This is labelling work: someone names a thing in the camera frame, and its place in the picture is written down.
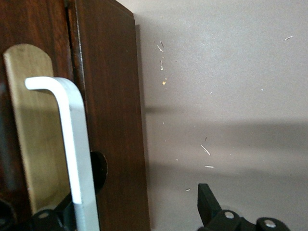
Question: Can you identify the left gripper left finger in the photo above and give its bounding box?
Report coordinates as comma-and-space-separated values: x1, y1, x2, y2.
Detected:
0, 192, 78, 231

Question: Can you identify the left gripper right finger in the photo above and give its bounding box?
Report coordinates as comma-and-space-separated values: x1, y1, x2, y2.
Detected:
197, 183, 291, 231

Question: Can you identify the white metal drawer handle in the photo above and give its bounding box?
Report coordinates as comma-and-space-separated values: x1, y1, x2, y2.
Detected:
25, 76, 101, 231

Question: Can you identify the light wood drawer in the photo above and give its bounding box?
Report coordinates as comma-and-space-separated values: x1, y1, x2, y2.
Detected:
0, 0, 86, 231

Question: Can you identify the dark brown wooden cabinet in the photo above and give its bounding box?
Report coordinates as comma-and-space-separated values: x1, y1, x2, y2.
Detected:
66, 0, 152, 231

